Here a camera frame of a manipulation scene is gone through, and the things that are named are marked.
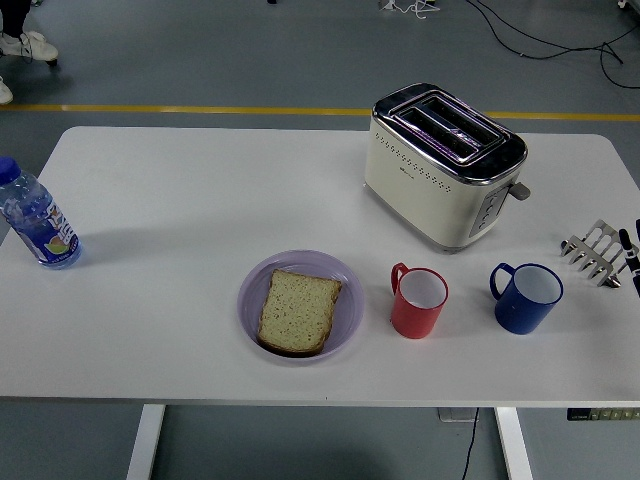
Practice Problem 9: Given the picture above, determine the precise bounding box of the blue cup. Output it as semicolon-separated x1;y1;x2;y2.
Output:
488;262;565;336

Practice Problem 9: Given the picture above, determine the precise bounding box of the clear blue-capped drink bottle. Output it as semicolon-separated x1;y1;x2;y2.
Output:
0;155;83;270

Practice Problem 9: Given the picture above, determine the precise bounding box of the purple plate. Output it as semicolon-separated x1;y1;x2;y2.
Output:
236;249;366;368

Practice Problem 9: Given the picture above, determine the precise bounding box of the table height control panel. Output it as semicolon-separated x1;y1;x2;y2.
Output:
566;407;640;422

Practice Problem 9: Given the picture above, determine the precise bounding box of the cream chrome toaster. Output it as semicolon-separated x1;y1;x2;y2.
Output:
363;82;531;255

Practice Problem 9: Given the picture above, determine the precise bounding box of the black cable under table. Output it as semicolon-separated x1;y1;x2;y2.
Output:
459;407;480;480

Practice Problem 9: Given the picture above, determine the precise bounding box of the white table leg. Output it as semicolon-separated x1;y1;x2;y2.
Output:
493;406;534;480
124;403;166;480

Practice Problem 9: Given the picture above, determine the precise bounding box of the metal toast rack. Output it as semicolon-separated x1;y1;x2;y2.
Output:
559;218;632;290

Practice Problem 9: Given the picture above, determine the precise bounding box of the red cup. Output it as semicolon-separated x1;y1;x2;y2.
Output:
390;261;450;341

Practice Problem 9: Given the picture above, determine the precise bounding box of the white floor cable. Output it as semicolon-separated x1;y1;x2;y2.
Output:
377;0;441;22

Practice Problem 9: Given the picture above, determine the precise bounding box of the grey box under table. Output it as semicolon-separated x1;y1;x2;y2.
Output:
437;407;479;424

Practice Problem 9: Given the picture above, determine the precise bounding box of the black floor cable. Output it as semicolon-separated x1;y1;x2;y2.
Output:
464;0;640;90

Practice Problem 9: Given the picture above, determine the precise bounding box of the bread slice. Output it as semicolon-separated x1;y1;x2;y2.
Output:
256;268;344;358

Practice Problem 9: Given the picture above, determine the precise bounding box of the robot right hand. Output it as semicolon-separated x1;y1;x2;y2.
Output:
618;218;640;301

